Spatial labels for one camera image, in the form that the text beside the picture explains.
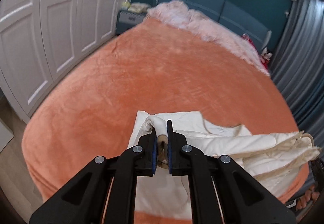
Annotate pink lace bedspread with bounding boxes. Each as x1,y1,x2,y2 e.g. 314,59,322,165
147,0,270,77

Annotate red white plush toy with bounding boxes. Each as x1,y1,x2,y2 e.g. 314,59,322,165
261,47,272,64

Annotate white quilted duvet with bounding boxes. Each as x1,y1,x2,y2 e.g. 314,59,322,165
128,110,321,220

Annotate cream items on nightstand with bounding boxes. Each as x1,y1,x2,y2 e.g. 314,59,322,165
121,1,151,14

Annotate white panelled wardrobe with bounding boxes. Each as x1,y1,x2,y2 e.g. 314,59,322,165
1,0,127,123

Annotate dark blue nightstand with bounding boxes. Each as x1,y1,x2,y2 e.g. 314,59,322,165
115,10,147,35

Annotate orange plush bed blanket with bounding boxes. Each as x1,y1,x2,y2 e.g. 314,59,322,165
21,16,310,224

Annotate blue upholstered headboard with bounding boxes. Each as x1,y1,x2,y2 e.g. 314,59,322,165
155,0,272,53

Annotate grey blue curtain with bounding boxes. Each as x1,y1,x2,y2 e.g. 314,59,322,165
270,0,323,147

